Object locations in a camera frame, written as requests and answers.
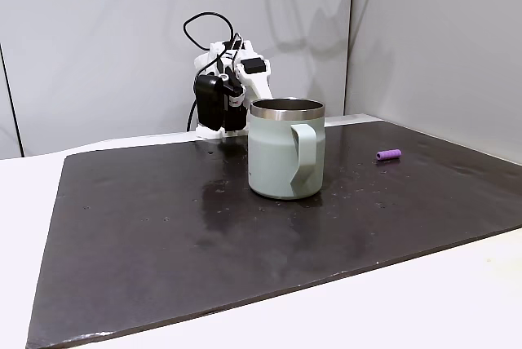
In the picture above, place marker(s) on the white sheet under mat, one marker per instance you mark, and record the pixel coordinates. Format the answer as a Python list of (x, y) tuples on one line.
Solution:
[(122, 143)]

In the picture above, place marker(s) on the black oval camera box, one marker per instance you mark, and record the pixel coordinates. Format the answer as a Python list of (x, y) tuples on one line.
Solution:
[(209, 100)]

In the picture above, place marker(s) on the purple pen grip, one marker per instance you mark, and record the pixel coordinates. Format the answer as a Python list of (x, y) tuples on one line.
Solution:
[(388, 155)]

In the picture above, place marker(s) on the black rubber mat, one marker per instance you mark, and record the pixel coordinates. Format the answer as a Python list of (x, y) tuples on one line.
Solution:
[(142, 243)]

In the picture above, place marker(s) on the pale green steel mug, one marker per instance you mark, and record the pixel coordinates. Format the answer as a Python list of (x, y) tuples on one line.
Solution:
[(281, 153)]

